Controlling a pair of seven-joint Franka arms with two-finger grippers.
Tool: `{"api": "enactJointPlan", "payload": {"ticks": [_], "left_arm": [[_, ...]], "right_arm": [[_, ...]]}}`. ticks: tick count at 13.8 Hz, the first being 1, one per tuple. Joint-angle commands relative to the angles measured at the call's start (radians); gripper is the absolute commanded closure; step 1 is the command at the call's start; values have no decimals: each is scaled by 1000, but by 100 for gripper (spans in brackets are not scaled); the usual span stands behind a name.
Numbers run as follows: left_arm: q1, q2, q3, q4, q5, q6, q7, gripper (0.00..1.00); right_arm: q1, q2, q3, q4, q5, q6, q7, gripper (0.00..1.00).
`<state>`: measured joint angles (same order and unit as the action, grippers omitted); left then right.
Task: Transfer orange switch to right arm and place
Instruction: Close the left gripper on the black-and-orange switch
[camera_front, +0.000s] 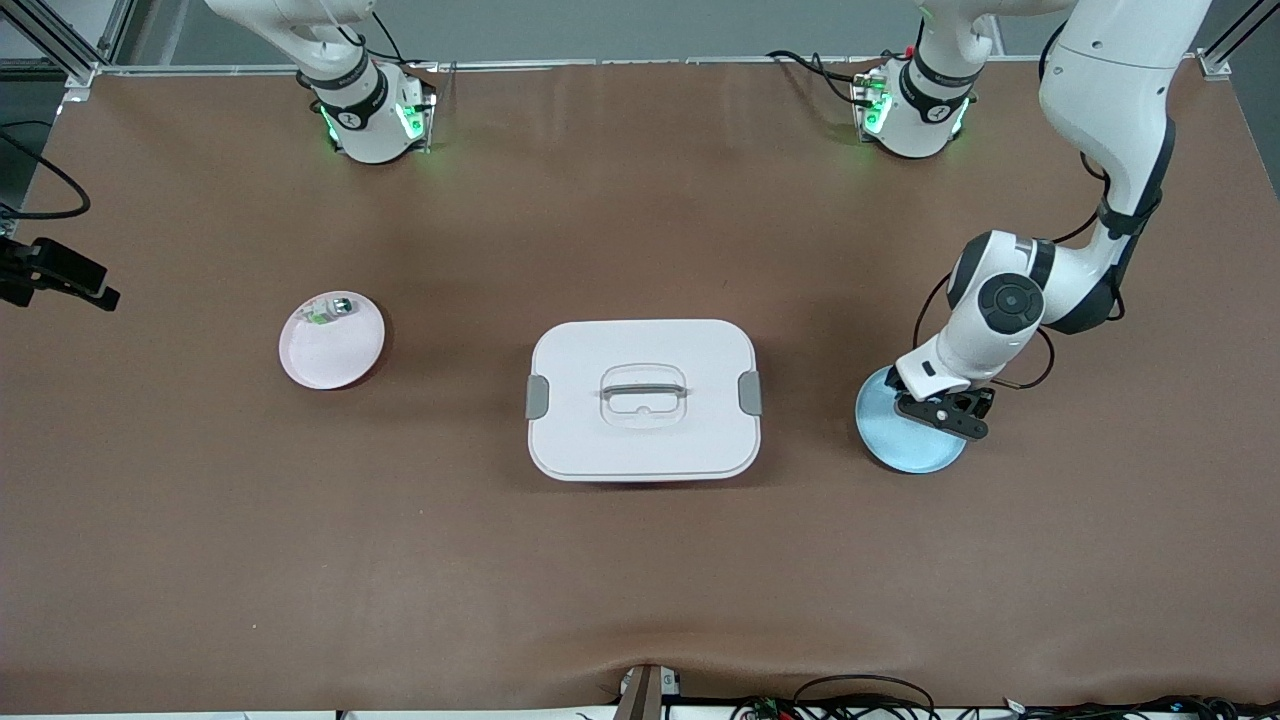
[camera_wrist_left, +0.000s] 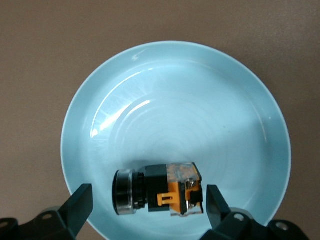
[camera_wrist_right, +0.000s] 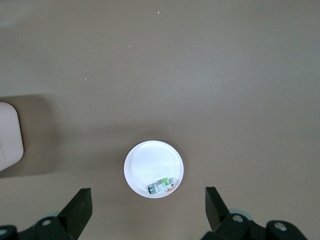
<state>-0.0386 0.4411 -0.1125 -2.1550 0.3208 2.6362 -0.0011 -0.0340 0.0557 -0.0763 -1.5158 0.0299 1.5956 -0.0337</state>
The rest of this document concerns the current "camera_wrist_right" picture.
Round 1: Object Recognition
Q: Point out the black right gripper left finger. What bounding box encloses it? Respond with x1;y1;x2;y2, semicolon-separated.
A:
33;187;94;240

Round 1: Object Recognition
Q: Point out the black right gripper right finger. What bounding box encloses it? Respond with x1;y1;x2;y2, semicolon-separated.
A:
203;186;266;240

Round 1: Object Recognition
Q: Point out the pink round plate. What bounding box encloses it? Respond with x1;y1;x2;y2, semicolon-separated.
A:
123;139;185;200

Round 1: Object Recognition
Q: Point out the white lidded storage box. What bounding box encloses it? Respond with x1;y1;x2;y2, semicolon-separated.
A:
0;101;25;172

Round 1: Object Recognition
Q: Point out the brown table cover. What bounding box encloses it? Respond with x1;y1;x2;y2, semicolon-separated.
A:
0;0;320;240

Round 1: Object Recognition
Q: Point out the green push-button switch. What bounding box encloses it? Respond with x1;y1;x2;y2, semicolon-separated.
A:
147;176;177;196

